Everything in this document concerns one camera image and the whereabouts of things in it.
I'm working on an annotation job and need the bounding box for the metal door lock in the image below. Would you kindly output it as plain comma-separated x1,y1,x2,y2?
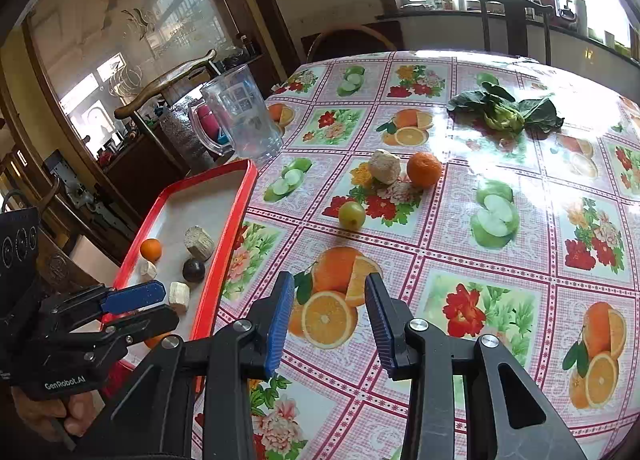
47,150,101,211

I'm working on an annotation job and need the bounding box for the clear plastic pitcher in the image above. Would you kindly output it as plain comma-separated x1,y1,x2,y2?
189,64,285,165

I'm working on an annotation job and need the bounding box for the red tray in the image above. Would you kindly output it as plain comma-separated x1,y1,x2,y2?
102,159,259,393

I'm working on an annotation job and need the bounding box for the green bok choy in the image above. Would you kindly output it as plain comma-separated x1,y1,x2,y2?
446,83,565,135

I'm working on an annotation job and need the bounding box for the glass-fronted wooden cabinet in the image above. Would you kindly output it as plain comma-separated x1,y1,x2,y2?
20,0,261,181

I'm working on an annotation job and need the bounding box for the red cup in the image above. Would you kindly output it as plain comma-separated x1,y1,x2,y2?
196,104,223,143

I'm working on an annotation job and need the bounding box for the dark round fruit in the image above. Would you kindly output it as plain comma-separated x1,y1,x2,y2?
182,258,206,284

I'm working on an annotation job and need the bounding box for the dark wooden chair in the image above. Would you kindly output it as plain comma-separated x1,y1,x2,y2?
471,0,555,65

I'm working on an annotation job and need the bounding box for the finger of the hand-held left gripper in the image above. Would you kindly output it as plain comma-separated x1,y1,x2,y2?
40,281,167,323
75,305,180,363

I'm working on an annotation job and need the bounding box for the green round fruit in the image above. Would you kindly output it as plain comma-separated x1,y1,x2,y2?
338,201,366,229

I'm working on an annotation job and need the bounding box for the speckled glass jar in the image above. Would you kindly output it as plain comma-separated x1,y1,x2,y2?
160,107,216,175

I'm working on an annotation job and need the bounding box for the person's left hand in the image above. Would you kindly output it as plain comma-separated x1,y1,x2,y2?
10,385,103,438

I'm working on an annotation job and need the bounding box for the greenish ribbed vegetable chunk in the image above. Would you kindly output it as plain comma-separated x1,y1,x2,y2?
183,225,216,261

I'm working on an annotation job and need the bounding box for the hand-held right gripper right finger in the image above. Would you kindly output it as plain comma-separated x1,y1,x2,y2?
364,272,588,460

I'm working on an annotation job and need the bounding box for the curved-rail wooden chair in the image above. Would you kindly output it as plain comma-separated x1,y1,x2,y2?
114,50,218,175

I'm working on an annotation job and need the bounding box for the round-back wooden chair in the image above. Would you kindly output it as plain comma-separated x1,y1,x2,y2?
306,24,398,63

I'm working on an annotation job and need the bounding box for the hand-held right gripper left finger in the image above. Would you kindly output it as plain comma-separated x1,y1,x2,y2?
75,271,296,460

